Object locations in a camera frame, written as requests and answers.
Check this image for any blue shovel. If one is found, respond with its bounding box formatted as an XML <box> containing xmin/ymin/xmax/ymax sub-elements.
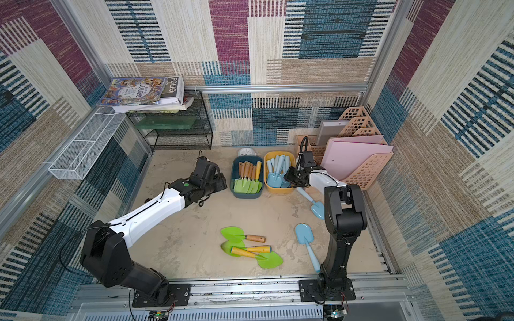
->
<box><xmin>267</xmin><ymin>155</ymin><xmax>285</xmax><ymax>188</ymax></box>
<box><xmin>266</xmin><ymin>159</ymin><xmax>274</xmax><ymax>173</ymax></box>
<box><xmin>296</xmin><ymin>187</ymin><xmax>325</xmax><ymax>220</ymax></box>
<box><xmin>281</xmin><ymin>156</ymin><xmax>290</xmax><ymax>188</ymax></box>
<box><xmin>294</xmin><ymin>223</ymin><xmax>321</xmax><ymax>274</ymax></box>

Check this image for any yellow storage box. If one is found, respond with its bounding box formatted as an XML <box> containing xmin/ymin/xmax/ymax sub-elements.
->
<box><xmin>264</xmin><ymin>151</ymin><xmax>296</xmax><ymax>195</ymax></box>

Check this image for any dark teal storage box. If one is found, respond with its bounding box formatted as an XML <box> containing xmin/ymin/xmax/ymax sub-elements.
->
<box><xmin>230</xmin><ymin>156</ymin><xmax>264</xmax><ymax>199</ymax></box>

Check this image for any green shovel wooden handle hidden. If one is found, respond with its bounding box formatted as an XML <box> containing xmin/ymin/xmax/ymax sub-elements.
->
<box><xmin>249</xmin><ymin>165</ymin><xmax>258</xmax><ymax>194</ymax></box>

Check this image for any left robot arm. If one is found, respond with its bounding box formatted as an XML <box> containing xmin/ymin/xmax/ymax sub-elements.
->
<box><xmin>80</xmin><ymin>155</ymin><xmax>228</xmax><ymax>306</ymax></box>

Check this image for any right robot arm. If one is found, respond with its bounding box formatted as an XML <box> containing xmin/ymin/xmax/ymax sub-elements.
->
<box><xmin>285</xmin><ymin>136</ymin><xmax>368</xmax><ymax>305</ymax></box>

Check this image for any pink file folder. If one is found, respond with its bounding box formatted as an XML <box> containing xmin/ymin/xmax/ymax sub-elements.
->
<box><xmin>321</xmin><ymin>139</ymin><xmax>393</xmax><ymax>181</ymax></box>

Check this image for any small white alarm clock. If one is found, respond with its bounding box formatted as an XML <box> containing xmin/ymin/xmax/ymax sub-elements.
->
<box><xmin>238</xmin><ymin>147</ymin><xmax>256</xmax><ymax>156</ymax></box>

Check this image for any grey folder in organizer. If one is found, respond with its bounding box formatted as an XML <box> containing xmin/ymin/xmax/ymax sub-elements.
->
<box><xmin>316</xmin><ymin>120</ymin><xmax>349</xmax><ymax>146</ymax></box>

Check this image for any green mat on shelf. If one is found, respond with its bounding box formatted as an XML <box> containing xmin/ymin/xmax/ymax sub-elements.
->
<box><xmin>135</xmin><ymin>116</ymin><xmax>197</xmax><ymax>130</ymax></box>

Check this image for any white book stack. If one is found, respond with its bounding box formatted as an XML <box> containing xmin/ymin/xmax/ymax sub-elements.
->
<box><xmin>108</xmin><ymin>76</ymin><xmax>195</xmax><ymax>114</ymax></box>

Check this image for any colourful picture book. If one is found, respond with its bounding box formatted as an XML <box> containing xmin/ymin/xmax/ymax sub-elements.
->
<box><xmin>99</xmin><ymin>77</ymin><xmax>167</xmax><ymax>106</ymax></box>

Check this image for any black wire shelf rack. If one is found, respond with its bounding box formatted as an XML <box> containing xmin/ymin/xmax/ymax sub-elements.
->
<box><xmin>127</xmin><ymin>90</ymin><xmax>214</xmax><ymax>151</ymax></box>

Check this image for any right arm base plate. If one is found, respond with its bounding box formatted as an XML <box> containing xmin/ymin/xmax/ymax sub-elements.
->
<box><xmin>298</xmin><ymin>278</ymin><xmax>356</xmax><ymax>304</ymax></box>

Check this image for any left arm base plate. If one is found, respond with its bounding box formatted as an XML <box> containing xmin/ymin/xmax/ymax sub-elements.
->
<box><xmin>131</xmin><ymin>284</ymin><xmax>191</xmax><ymax>308</ymax></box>

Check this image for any white wire mesh basket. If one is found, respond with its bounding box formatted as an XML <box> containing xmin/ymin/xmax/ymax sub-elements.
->
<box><xmin>48</xmin><ymin>112</ymin><xmax>124</xmax><ymax>180</ymax></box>

